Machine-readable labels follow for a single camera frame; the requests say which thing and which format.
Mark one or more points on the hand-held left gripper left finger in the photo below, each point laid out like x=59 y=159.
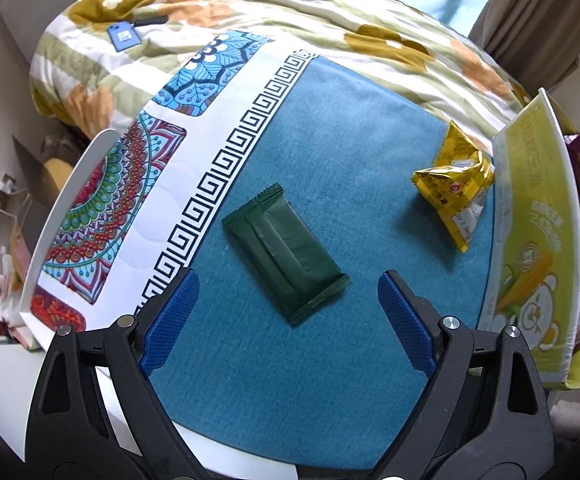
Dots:
x=170 y=325

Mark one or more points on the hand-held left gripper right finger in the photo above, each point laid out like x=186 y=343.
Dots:
x=404 y=320

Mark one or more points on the dark green snack packet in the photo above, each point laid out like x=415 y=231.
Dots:
x=285 y=255

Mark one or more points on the green and white cardboard box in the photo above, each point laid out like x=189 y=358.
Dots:
x=529 y=240

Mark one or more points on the yellow snack packet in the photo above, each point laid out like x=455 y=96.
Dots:
x=457 y=185

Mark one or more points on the pink and white clutter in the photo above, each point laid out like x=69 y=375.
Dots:
x=5 y=300

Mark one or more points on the blue patterned mat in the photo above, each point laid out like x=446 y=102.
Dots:
x=345 y=160

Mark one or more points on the blue tag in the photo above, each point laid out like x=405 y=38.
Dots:
x=121 y=36

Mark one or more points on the floral quilt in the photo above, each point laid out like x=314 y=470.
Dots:
x=270 y=10

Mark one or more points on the beige curtain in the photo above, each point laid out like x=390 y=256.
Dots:
x=534 y=5

